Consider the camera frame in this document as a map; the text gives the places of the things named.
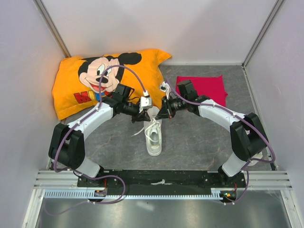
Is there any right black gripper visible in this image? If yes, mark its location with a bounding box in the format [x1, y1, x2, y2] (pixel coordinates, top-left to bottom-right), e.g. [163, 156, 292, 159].
[155, 95, 187, 120]

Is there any white sneaker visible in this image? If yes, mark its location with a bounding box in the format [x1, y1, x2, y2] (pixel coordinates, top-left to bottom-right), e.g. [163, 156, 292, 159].
[132, 106, 162, 156]
[248, 152, 264, 166]

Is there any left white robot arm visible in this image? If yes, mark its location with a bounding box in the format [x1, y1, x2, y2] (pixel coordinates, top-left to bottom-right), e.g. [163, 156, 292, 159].
[48, 84, 152, 187]

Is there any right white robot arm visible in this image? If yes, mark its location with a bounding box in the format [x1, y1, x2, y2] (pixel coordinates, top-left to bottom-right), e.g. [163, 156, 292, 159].
[156, 80, 269, 187]

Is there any red folded cloth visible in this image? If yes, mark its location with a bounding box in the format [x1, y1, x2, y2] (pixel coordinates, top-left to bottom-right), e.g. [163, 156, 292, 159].
[176, 75, 228, 107]

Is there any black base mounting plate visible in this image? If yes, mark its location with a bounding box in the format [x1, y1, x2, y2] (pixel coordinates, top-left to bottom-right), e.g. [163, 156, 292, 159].
[77, 170, 246, 196]

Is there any orange Mickey Mouse pillow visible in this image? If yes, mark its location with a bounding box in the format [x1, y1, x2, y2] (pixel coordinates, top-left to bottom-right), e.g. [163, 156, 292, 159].
[52, 49, 171, 120]

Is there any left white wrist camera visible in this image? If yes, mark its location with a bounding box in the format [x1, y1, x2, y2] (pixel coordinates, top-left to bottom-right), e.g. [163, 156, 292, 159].
[139, 90, 153, 112]

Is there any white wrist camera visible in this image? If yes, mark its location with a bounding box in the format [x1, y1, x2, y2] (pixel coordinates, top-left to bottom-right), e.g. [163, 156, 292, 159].
[139, 90, 153, 112]
[159, 81, 171, 99]

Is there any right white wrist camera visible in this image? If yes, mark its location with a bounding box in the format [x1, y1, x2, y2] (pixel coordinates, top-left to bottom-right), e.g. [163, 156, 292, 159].
[159, 81, 171, 99]

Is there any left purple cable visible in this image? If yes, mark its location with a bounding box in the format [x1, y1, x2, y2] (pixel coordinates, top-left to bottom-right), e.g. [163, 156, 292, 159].
[44, 64, 149, 216]

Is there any purple cable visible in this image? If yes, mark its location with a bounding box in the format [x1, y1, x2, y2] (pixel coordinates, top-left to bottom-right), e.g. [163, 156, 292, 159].
[44, 64, 149, 216]
[165, 78, 276, 205]

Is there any grey slotted cable duct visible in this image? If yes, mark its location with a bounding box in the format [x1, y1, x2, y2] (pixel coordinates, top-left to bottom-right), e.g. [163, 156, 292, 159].
[44, 189, 225, 199]

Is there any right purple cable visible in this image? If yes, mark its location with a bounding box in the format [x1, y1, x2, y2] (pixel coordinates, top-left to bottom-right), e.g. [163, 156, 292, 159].
[165, 78, 276, 205]

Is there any aluminium rail frame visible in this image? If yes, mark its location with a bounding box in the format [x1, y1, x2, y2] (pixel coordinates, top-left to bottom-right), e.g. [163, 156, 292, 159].
[19, 171, 302, 228]

